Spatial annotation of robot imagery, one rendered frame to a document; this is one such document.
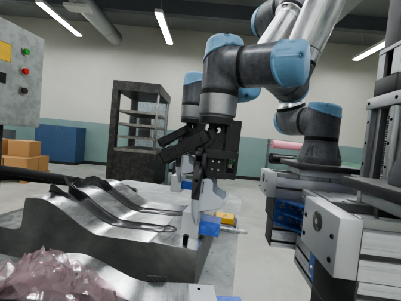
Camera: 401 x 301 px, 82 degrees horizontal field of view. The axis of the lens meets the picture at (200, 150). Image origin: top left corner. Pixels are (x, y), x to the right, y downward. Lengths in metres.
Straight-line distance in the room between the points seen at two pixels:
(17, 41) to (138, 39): 6.77
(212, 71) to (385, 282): 0.42
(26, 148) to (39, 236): 4.84
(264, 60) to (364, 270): 0.35
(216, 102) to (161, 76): 6.98
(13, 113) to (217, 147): 0.94
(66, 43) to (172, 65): 3.31
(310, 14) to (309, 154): 0.51
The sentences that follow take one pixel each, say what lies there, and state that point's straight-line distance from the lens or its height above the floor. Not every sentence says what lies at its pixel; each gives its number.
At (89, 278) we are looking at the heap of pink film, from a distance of 0.35.
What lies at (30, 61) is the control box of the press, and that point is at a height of 1.35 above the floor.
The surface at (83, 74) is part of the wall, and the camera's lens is 8.20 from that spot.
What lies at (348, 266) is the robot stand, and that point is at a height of 0.92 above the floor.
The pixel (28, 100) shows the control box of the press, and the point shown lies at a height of 1.19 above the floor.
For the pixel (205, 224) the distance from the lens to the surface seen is 0.47.
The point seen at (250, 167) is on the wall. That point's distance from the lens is 7.19.
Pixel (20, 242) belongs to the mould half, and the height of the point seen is 0.84.
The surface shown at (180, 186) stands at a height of 0.93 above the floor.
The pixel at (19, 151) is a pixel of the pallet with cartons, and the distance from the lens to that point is 5.49.
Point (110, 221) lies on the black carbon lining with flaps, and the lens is 0.58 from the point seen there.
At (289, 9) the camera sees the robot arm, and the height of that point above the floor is 1.52.
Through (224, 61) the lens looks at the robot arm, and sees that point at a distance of 0.44.
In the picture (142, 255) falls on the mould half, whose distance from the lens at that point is 0.48.
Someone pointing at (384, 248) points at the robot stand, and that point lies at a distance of 0.44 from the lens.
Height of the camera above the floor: 1.09
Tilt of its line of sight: 3 degrees down
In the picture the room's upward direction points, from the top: 5 degrees clockwise
